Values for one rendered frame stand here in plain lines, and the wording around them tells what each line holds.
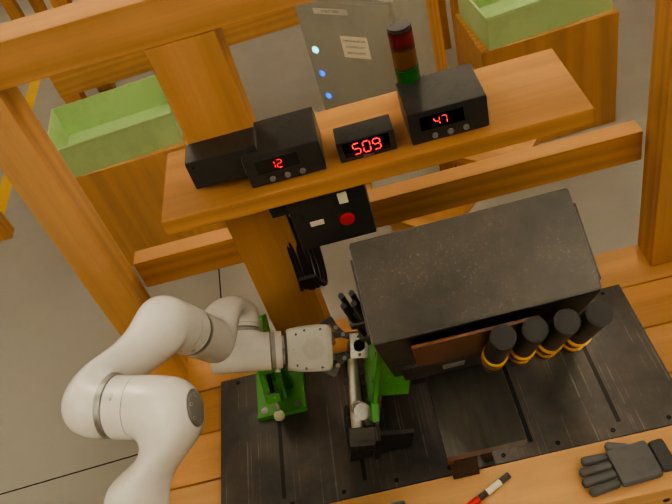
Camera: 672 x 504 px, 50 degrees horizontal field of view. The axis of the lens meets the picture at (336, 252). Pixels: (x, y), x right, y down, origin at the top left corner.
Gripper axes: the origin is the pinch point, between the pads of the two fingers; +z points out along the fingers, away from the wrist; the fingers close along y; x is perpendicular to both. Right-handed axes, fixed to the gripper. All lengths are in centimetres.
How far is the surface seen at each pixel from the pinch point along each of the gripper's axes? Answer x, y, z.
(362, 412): -0.2, -14.9, 0.8
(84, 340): 207, -9, -108
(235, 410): 34.8, -18.4, -28.5
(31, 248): 275, 42, -152
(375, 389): -6.2, -9.1, 3.1
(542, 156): 9, 41, 50
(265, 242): 13.3, 24.4, -18.2
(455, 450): -18.2, -20.4, 16.5
